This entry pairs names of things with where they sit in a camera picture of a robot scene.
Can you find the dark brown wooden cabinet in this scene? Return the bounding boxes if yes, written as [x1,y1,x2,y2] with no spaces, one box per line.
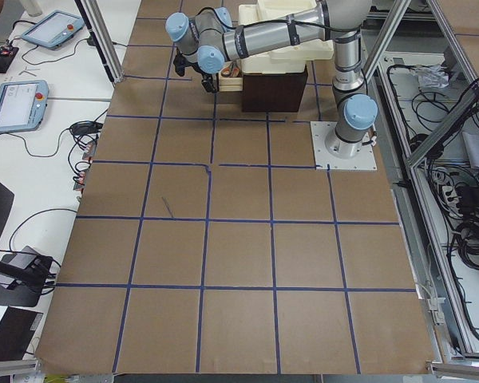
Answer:
[242,69,308,113]

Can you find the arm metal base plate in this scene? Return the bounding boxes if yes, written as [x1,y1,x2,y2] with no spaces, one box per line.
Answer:
[311,121,378,172]

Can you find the aluminium frame post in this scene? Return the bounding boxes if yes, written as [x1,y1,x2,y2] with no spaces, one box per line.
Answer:
[74,0,124,84]

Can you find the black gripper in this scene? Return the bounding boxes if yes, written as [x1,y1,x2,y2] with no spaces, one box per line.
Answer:
[172,48,218,94]

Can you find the lower blue teach pendant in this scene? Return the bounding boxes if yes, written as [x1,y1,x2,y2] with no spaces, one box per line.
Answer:
[0,80,49,133]

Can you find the black coiled cables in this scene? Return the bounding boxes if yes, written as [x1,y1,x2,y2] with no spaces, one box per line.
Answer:
[406,63,479,280]

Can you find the black monitor stand base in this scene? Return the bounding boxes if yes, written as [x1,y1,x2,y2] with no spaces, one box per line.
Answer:
[0,247,54,307]

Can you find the blue teach pendant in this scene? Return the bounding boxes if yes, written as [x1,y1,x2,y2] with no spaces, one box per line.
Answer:
[21,10,85,49]
[0,80,49,133]

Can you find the upper blue teach pendant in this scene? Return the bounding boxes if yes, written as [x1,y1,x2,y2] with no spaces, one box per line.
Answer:
[21,10,85,49]

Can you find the light wooden drawer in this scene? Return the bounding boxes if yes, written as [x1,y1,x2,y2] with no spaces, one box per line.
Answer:
[219,61,243,92]

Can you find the orange grey scissors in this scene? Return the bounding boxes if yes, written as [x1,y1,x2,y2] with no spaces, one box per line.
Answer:
[220,61,241,78]

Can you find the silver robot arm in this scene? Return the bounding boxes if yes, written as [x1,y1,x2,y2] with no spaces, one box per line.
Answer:
[165,1,378,160]

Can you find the cream plastic tray lid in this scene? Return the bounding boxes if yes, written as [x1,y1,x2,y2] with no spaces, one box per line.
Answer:
[255,1,334,64]

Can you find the cream plastic storage box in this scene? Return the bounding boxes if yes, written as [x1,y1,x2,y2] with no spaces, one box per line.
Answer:
[238,1,315,74]

